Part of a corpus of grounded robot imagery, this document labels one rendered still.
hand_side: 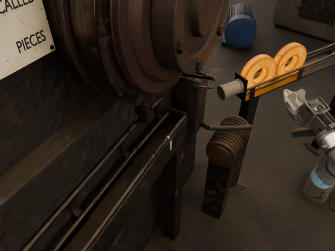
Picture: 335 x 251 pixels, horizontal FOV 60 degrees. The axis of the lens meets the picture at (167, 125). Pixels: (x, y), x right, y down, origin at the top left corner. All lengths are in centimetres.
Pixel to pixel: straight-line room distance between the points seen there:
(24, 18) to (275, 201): 145
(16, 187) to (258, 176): 139
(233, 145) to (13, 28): 86
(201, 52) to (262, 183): 119
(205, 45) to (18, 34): 38
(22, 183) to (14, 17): 30
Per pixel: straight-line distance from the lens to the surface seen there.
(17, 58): 56
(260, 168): 181
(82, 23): 51
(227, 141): 115
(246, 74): 117
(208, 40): 70
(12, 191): 62
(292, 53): 129
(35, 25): 57
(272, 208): 166
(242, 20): 282
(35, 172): 63
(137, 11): 50
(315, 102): 105
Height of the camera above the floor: 132
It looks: 41 degrees down
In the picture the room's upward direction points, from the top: straight up
